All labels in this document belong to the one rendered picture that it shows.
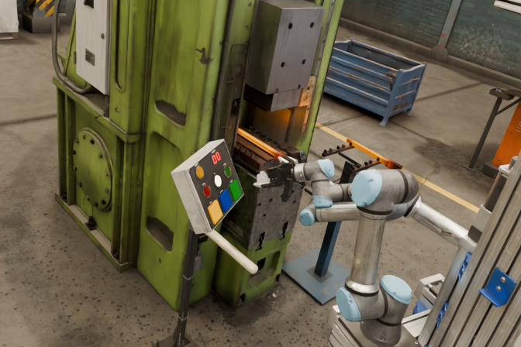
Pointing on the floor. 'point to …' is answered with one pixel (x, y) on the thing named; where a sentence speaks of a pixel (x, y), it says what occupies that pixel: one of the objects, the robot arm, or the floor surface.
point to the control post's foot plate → (176, 342)
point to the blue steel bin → (374, 78)
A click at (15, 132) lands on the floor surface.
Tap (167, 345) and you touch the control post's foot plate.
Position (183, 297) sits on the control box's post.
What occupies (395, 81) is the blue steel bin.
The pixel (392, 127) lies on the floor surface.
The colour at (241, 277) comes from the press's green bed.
